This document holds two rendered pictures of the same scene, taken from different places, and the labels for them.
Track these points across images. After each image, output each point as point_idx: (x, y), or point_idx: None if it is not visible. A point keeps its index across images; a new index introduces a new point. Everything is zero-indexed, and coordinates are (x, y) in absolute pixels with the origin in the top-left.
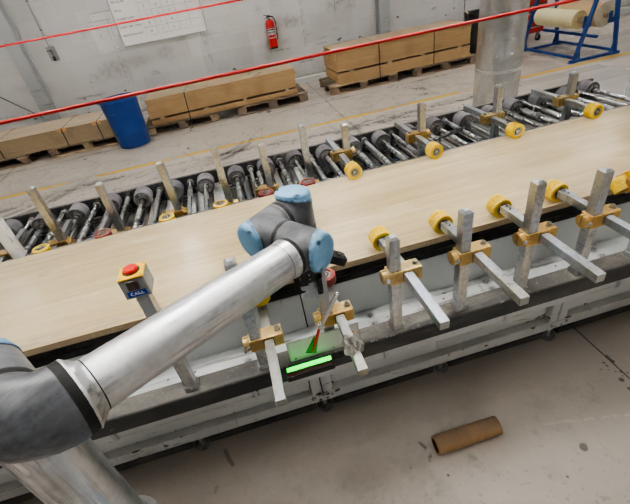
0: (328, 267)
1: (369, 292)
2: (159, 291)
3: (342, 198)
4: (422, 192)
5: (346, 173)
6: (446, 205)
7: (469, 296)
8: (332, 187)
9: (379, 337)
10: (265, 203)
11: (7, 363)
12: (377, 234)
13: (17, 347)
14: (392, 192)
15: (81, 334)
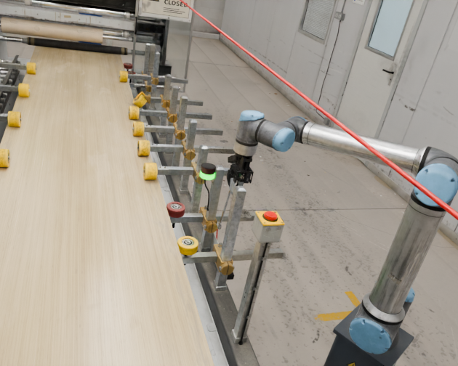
0: (165, 204)
1: None
2: (155, 321)
3: (46, 179)
4: (78, 146)
5: (3, 162)
6: (110, 144)
7: (174, 186)
8: (10, 180)
9: (202, 226)
10: None
11: (435, 159)
12: (156, 166)
13: (416, 176)
14: (63, 156)
15: None
